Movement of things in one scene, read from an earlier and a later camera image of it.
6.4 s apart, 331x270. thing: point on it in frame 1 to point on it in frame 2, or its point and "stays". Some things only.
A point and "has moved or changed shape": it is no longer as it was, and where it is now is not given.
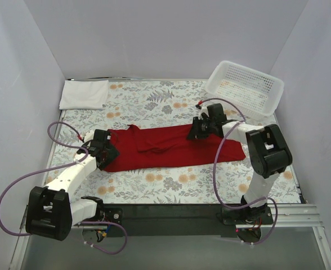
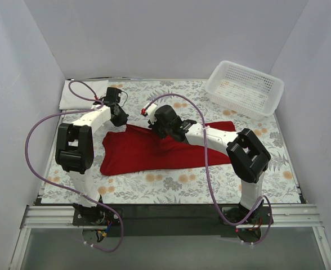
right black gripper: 198,129 to 160,132
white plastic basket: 254,93 stays
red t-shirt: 168,144 has moved or changed shape
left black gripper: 106,153 to 120,117
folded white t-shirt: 84,94 stays
